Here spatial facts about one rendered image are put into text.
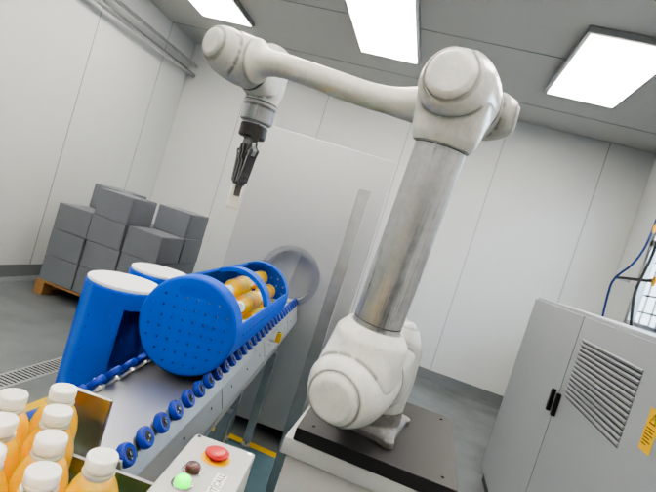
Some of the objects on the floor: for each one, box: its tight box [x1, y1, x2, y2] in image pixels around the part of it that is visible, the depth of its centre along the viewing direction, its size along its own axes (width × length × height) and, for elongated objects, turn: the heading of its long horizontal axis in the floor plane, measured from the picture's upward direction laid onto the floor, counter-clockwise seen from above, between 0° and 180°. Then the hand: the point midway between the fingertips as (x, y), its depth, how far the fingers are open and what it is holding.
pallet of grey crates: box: [33, 184, 209, 297], centre depth 482 cm, size 120×80×119 cm
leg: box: [241, 351, 278, 448], centre depth 291 cm, size 6×6×63 cm
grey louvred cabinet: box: [481, 297, 656, 492], centre depth 238 cm, size 54×215×145 cm, turn 86°
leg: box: [212, 408, 234, 443], centre depth 193 cm, size 6×6×63 cm
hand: (234, 195), depth 127 cm, fingers closed
